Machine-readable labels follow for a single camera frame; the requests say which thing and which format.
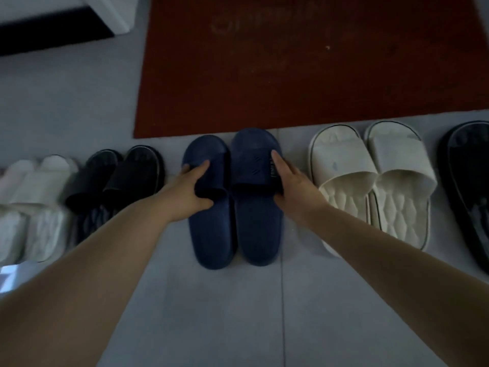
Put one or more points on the person's left hand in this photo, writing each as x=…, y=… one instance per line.
x=179, y=198

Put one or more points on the person's right hand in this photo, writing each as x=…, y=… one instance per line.
x=300, y=194

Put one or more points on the person's left thumb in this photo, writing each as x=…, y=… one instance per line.
x=204, y=205

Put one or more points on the person's right thumb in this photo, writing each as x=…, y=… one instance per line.
x=280, y=203

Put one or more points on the navy blue slipper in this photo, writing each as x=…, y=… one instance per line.
x=212, y=240
x=256, y=229

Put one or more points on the person's right forearm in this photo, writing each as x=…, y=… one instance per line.
x=401, y=286

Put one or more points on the person's left forearm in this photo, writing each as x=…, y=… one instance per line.
x=95, y=275

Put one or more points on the cream white slipper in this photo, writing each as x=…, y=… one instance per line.
x=403, y=187
x=344, y=164

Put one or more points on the black slipper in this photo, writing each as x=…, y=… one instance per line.
x=135, y=175
x=89, y=179
x=468, y=175

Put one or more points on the red doormat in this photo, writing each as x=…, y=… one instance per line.
x=305, y=64

